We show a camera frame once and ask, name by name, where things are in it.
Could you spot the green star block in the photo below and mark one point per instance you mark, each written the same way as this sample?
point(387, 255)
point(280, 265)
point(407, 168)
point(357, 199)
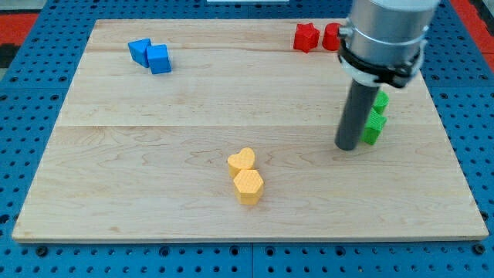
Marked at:
point(373, 127)

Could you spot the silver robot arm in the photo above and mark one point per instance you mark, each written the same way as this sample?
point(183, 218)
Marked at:
point(383, 41)

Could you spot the red star block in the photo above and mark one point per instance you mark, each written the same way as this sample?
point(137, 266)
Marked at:
point(306, 37)

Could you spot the yellow heart block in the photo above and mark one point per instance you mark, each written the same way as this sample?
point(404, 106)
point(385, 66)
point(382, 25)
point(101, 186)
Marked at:
point(244, 160)

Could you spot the yellow hexagon block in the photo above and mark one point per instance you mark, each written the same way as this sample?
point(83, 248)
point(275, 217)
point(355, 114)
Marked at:
point(248, 186)

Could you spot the wooden board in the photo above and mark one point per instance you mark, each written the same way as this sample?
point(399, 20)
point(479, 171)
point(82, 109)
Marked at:
point(141, 157)

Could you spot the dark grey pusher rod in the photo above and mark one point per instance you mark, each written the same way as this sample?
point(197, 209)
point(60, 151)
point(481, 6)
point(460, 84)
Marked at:
point(360, 99)

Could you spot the blue cube block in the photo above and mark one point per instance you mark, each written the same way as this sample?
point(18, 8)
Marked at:
point(158, 59)

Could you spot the red cylinder block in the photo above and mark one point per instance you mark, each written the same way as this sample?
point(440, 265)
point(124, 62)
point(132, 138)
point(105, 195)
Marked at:
point(331, 39)

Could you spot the green cylinder block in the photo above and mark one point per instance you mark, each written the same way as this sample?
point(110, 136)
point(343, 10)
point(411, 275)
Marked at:
point(381, 101)

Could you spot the blue triangular block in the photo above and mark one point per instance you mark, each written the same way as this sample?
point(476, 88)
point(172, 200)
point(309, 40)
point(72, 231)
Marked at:
point(138, 51)

